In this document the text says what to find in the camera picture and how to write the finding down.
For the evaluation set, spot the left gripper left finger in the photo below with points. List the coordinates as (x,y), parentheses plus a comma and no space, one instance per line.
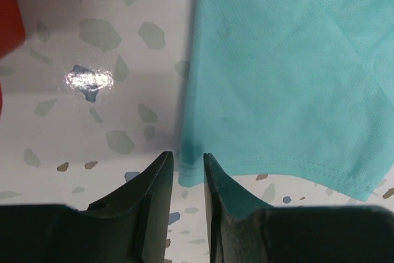
(128,225)

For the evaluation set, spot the teal t shirt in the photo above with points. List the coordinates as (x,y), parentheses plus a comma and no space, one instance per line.
(294,87)

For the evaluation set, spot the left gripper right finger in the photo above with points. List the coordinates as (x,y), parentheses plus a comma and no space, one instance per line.
(243,228)

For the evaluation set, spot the red plastic bin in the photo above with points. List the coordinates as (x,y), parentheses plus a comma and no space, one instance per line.
(12,30)

